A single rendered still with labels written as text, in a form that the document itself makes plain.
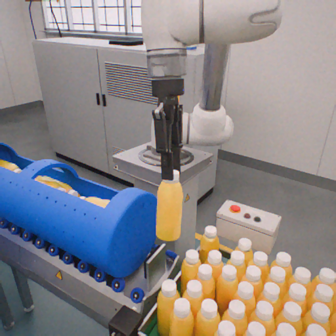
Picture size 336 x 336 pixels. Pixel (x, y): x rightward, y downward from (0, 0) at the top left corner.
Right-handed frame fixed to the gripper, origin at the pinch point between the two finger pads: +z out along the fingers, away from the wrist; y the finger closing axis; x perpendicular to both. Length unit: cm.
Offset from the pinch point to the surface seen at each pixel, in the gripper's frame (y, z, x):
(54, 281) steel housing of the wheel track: -4, 50, -50
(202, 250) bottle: -21.9, 36.9, 1.0
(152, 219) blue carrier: -17.8, 26.0, -15.4
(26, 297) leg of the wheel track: -43, 109, -121
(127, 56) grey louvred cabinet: -177, -39, -114
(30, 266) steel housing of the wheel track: -6, 48, -64
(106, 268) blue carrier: 3.6, 32.3, -20.3
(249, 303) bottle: -3.2, 37.7, 19.6
